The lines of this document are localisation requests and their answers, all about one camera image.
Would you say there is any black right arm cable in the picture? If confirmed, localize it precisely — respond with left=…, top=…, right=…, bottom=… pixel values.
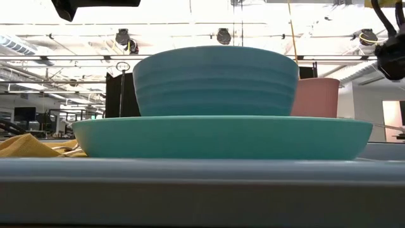
left=370, top=0, right=405, bottom=39

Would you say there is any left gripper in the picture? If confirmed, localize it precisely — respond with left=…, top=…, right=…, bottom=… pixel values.
left=50, top=0, right=142, bottom=23

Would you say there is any yellow cloth napkin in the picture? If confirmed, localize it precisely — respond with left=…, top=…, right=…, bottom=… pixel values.
left=0, top=132, right=89, bottom=159

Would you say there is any pink ribbed cup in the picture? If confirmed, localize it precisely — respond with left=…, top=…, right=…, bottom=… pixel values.
left=290, top=77, right=341, bottom=119

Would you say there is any yellow hanging cable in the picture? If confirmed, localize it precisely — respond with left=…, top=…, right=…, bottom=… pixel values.
left=287, top=0, right=300, bottom=63

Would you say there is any round sign on pole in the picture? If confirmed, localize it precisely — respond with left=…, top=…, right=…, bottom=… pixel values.
left=115, top=61, right=131, bottom=118

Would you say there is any blue plastic serving tray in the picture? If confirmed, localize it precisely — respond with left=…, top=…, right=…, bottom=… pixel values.
left=0, top=139, right=405, bottom=224

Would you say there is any teal deep plate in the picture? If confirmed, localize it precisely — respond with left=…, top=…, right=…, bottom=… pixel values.
left=71, top=115, right=375, bottom=161

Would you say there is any black ceiling cable reel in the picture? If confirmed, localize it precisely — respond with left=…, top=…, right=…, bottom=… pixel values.
left=216, top=27, right=232, bottom=46
left=358, top=28, right=380, bottom=47
left=115, top=28, right=140, bottom=55

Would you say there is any black equipment rack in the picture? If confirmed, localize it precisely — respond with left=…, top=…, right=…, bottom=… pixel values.
left=37, top=108, right=105, bottom=139

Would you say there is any blue ribbed bowl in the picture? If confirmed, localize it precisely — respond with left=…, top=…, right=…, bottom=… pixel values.
left=132, top=45, right=300, bottom=118

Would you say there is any black computer monitor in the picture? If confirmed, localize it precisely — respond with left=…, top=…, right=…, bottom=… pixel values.
left=13, top=106, right=37, bottom=123

